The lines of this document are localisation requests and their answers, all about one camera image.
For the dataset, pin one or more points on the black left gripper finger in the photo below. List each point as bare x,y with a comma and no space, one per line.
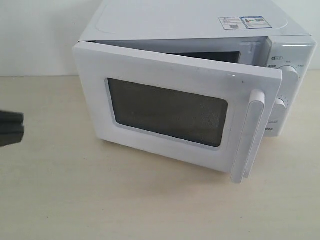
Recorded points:
10,117
11,134

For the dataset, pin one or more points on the white microwave door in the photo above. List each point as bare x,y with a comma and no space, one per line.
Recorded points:
207,113

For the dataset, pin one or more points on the white microwave oven body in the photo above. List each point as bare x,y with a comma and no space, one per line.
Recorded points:
191,28

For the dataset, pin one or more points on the blue white warning sticker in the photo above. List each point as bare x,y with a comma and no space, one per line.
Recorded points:
244,23

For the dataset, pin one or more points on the lower white control knob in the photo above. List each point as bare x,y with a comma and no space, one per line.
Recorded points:
279,109

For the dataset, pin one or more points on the white control knob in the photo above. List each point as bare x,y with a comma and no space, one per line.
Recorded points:
279,109
289,75

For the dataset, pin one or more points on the upper white control knob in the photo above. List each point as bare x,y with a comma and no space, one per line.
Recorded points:
289,75

